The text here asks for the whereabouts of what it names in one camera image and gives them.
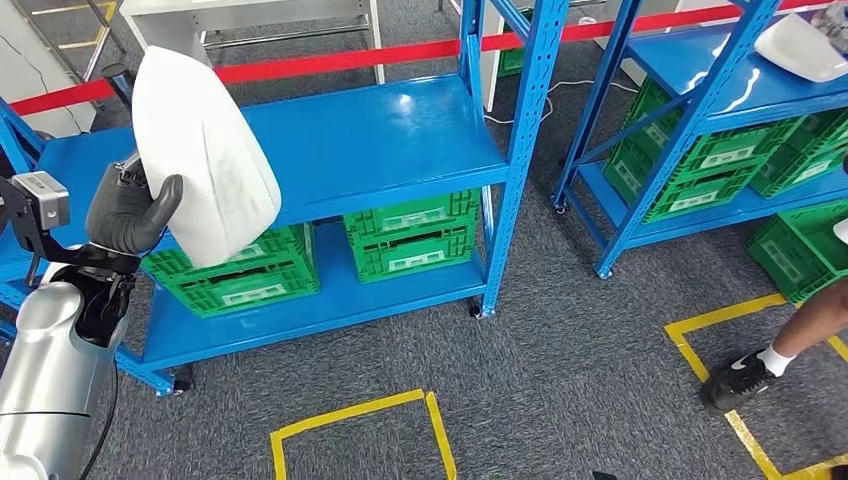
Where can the person's hand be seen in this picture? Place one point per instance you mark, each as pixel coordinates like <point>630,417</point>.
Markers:
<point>833,23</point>

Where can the person's leg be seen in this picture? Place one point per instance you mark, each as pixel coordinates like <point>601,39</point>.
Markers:
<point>815,318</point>

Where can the white curved plastic part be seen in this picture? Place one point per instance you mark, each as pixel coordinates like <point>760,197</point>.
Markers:
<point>205,159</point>
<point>795,46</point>

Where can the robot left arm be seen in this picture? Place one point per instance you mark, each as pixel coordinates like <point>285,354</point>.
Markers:
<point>53,384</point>

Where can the blue metal shelf rack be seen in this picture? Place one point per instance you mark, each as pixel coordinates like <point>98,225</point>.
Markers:
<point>16,129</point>
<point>669,60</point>
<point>371,132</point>

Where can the steel crossbar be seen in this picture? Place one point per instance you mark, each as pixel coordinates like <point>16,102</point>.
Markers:
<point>285,34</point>

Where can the red barrier belt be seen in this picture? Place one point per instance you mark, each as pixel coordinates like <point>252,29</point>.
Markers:
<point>331,61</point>

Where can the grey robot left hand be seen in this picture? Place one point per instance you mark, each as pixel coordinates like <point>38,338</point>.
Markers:
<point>122,218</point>

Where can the black stanchion post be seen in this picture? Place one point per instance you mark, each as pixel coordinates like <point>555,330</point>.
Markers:
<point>118,83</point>

